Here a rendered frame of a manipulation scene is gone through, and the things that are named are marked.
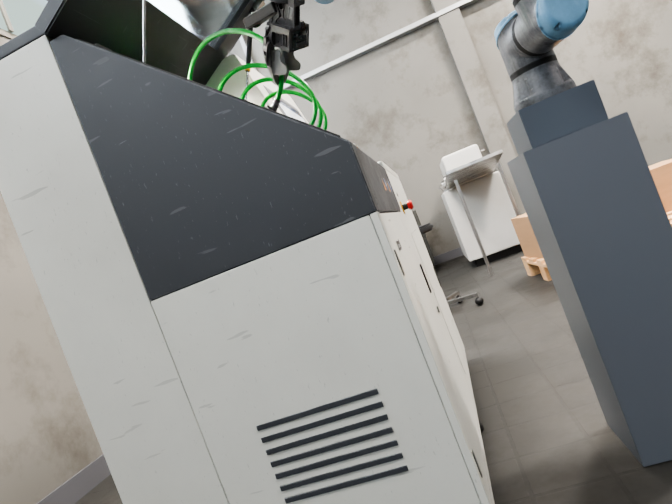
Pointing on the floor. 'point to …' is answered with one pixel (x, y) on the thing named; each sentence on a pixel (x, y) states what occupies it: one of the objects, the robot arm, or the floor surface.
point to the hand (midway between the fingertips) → (278, 77)
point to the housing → (95, 287)
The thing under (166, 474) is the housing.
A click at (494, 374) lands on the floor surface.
